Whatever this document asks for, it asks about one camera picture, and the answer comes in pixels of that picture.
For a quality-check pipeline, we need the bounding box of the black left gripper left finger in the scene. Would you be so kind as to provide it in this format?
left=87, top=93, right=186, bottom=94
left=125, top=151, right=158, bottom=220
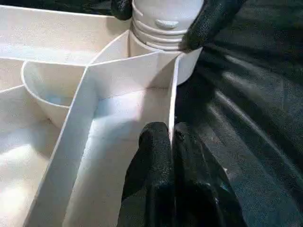
left=117, top=122, right=176, bottom=227

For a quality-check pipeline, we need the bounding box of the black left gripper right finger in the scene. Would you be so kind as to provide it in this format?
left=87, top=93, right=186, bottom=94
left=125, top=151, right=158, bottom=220
left=172, top=122, right=247, bottom=227

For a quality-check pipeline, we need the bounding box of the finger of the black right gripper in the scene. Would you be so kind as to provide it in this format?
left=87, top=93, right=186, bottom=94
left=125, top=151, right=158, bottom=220
left=111, top=0, right=134, bottom=21
left=181, top=0, right=248, bottom=52

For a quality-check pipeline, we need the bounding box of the white plastic table leg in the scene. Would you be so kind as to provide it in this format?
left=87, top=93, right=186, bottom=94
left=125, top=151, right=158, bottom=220
left=130, top=0, right=205, bottom=52

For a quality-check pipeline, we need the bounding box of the white plastic table top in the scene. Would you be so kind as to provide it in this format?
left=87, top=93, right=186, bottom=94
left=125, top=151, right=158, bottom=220
left=0, top=5, right=205, bottom=227

